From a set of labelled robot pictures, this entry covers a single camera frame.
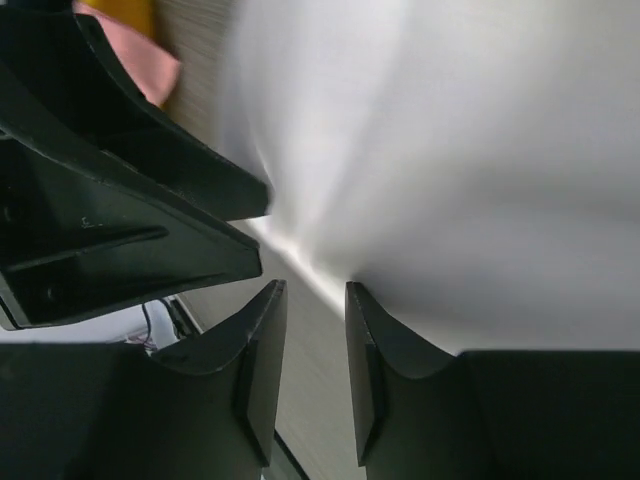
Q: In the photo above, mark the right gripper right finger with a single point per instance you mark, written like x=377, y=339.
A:
x=422, y=413

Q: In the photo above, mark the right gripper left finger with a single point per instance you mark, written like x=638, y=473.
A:
x=201, y=408

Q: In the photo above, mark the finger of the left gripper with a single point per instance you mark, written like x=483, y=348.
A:
x=67, y=63
x=83, y=235

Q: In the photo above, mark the white and green raglan t-shirt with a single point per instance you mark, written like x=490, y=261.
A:
x=475, y=164

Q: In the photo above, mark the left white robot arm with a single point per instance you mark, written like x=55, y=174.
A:
x=160, y=325

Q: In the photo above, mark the pink garment in bin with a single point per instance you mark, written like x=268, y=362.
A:
x=154, y=70

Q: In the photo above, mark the yellow plastic bin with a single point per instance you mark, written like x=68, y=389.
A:
x=137, y=14

